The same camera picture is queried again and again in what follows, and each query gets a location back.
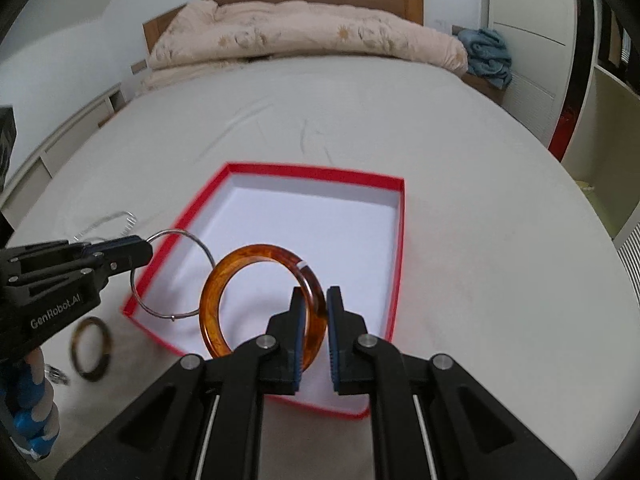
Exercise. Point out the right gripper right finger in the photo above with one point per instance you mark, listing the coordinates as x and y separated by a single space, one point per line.
362 363

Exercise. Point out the white wardrobe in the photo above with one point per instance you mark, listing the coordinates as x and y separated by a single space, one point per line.
569 62

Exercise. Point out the red jewelry box tray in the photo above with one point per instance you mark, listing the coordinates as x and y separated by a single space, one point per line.
347 225

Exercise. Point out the dark brown bangle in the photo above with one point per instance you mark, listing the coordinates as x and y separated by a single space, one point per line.
97 372

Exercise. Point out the blue crumpled clothes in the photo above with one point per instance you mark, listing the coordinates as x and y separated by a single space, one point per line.
488 56

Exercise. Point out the pink floral duvet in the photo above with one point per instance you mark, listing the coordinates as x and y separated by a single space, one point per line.
206 38

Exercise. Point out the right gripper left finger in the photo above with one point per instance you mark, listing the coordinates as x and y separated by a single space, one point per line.
268 365

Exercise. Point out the white bed sheet mattress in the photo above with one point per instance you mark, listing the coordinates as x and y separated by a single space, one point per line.
506 266

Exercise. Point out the blue white gloved hand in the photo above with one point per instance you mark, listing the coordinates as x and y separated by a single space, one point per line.
28 410

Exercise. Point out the amber orange bangle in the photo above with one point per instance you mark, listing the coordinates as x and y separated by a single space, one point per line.
317 316

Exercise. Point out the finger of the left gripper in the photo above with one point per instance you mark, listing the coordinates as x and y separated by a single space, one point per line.
127 245
115 264

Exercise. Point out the white low wall cabinet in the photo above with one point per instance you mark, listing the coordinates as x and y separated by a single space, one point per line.
30 180

